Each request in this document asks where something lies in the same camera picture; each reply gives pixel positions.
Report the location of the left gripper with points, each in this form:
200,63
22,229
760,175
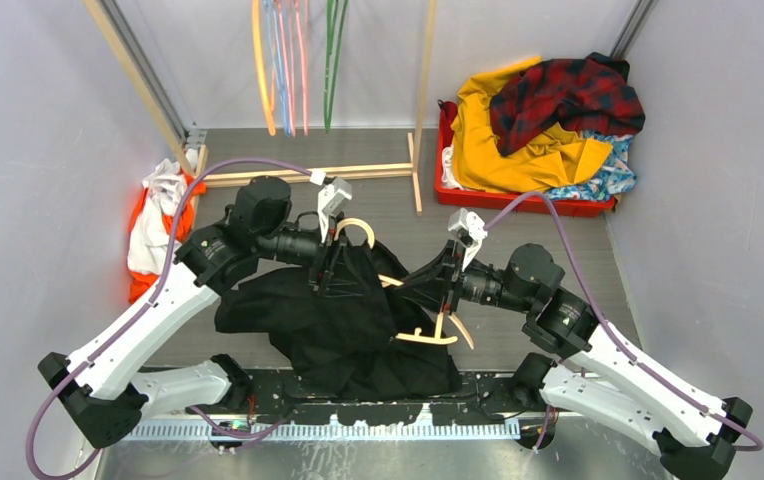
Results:
328,256

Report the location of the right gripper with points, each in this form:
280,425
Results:
451,265

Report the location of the cream wooden hanger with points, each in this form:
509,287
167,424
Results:
438,337

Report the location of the black pleated skirt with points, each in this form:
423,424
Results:
346,346

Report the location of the blue patterned garment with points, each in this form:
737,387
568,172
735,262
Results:
613,179

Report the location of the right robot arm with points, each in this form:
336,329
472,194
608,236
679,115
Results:
584,364

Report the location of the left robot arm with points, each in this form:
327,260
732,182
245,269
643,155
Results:
102,385

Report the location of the blue hanger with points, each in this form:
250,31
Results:
279,56

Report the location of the orange hanger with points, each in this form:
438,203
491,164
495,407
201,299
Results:
261,76

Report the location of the green hanger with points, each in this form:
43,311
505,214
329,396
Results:
336,11

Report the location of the pink hanger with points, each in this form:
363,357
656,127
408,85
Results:
292,23

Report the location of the yellow garment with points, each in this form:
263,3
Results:
555,158

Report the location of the wooden clothes rack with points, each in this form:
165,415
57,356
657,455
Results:
192,156

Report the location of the white and orange clothes pile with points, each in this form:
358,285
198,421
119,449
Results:
151,223

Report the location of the red plaid shirt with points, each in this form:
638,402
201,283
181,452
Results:
586,94

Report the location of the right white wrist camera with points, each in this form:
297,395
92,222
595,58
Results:
467,228

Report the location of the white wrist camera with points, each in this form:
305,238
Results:
467,228
334,194

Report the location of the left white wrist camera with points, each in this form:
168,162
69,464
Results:
334,194

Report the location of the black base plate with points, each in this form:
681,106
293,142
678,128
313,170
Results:
483,398

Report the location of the aluminium frame post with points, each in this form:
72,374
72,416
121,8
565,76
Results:
167,113

